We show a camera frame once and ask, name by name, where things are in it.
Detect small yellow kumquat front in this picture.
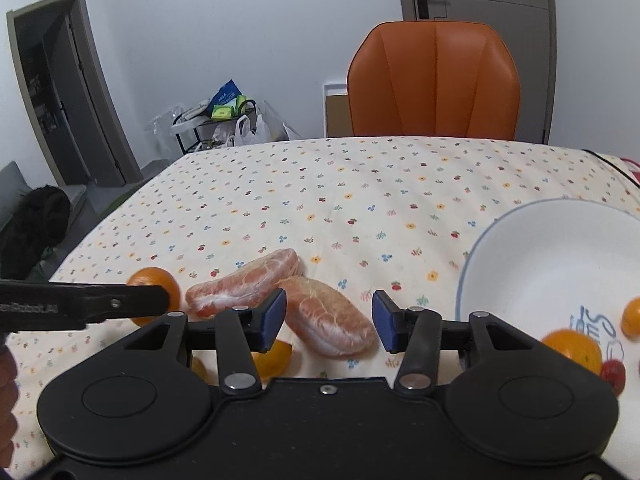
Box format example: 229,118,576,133
252,339,293,382

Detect small yellow kumquat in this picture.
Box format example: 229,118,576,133
252,339,293,382
620,297,640,339

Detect pomelo segment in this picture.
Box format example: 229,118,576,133
186,248,300,320
278,275,376,358

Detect large orange back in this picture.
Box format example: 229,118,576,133
126,266,181,327

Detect large orange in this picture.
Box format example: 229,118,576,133
541,328,603,375
126,266,181,327

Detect large orange front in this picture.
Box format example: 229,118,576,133
541,328,603,375

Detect red cherry fruit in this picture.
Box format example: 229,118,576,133
600,359,626,396

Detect small yellow kumquat back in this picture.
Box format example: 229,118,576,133
620,297,640,339

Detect person's left hand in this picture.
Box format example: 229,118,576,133
0,347,18,468

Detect black bag on sofa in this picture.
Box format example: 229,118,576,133
1,185,70,281

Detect grey sofa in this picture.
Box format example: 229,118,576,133
1,162,98,283

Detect floral patterned tablecloth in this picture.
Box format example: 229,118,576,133
5,135,640,480

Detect white plate blue rim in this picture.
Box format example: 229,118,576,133
454,197,640,396

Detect white plastic bag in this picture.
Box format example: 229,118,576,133
226,114,271,148

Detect black shelf rack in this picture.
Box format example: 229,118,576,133
170,100,256,155

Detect dark open doorway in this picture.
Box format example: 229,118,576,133
6,0,142,188

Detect blue snack bag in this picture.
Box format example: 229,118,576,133
207,79,241,114

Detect orange leather chair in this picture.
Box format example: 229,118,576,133
347,21,521,141

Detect red table mat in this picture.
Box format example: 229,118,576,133
620,157,640,182

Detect grey door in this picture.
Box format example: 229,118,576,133
400,0,556,144

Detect black cable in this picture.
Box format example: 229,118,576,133
581,148,640,181

